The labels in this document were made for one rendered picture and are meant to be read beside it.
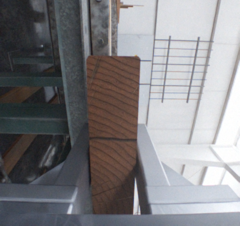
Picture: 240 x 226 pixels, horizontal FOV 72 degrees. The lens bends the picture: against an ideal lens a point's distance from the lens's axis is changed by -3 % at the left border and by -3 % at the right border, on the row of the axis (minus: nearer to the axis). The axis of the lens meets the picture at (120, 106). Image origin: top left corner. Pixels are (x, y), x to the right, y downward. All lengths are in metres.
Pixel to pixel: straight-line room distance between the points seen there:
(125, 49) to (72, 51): 5.55
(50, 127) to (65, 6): 0.32
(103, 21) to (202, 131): 8.31
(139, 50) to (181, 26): 1.76
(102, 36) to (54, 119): 0.26
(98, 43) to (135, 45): 5.53
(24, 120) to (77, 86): 0.26
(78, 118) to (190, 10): 6.65
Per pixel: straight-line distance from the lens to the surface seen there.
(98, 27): 0.31
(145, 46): 5.87
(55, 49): 1.01
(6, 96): 1.51
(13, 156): 1.64
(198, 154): 8.30
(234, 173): 8.02
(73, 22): 0.28
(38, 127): 0.51
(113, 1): 0.95
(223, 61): 7.59
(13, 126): 0.54
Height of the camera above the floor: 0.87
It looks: 1 degrees up
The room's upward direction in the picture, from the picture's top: 91 degrees clockwise
